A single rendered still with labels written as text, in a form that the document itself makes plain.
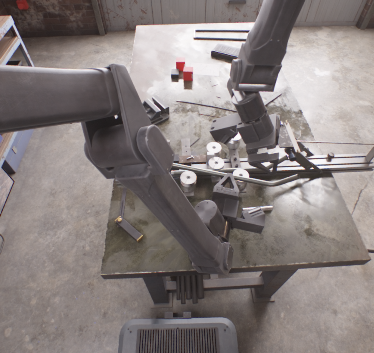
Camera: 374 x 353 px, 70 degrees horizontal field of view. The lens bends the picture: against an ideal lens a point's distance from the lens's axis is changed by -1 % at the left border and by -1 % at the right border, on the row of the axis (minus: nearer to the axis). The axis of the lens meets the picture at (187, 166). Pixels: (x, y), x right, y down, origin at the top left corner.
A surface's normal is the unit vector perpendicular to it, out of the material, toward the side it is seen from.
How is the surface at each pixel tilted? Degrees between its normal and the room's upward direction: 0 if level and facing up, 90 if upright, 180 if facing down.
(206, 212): 23
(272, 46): 101
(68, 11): 90
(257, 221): 0
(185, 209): 67
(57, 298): 0
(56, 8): 90
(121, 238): 0
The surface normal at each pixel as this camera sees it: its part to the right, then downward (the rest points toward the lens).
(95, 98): 0.81, 0.01
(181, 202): 0.90, -0.12
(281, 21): 0.04, 0.89
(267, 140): -0.49, -0.63
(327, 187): 0.00, -0.62
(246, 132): -0.25, 0.76
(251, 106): 0.17, 0.61
